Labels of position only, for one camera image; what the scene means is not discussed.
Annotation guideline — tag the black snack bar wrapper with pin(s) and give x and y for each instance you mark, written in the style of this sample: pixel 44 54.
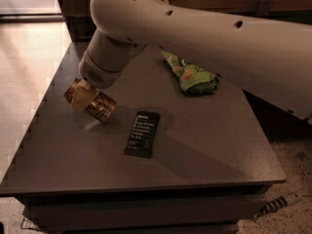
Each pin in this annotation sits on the black snack bar wrapper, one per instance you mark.
pixel 142 134

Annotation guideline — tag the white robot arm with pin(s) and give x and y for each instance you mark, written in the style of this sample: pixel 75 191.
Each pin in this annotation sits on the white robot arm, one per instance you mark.
pixel 270 59

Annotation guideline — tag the orange soda can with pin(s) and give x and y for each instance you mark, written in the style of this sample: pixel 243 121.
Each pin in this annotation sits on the orange soda can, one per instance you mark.
pixel 101 108

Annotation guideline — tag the wooden wall panel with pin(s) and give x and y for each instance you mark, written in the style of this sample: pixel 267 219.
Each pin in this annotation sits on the wooden wall panel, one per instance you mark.
pixel 81 28

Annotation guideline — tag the grey metal table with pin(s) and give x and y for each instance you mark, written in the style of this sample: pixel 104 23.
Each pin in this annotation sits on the grey metal table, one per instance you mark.
pixel 164 162

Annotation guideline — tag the green chip bag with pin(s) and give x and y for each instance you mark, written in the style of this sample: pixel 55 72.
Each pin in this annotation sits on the green chip bag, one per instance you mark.
pixel 193 80

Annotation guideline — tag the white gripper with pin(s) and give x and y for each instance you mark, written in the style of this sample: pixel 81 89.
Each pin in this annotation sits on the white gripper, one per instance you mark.
pixel 97 71

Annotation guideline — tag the right metal wall bracket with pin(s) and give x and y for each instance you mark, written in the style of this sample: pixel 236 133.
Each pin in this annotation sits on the right metal wall bracket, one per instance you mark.
pixel 263 8

